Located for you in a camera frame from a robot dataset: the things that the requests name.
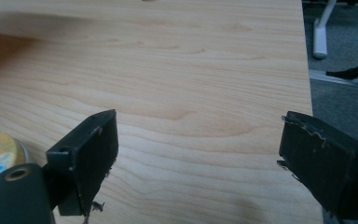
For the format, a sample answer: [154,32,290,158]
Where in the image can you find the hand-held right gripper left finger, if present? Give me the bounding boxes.
[45,108,119,217]

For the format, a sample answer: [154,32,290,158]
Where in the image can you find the white stand leg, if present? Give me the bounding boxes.
[312,0,337,60]

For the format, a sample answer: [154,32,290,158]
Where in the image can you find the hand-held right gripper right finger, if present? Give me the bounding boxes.
[276,110,358,221]

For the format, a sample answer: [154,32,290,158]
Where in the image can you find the grey metal floor rail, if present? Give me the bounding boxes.
[309,69,358,91]

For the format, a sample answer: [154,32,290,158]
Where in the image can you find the black cable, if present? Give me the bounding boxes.
[325,60,358,80]

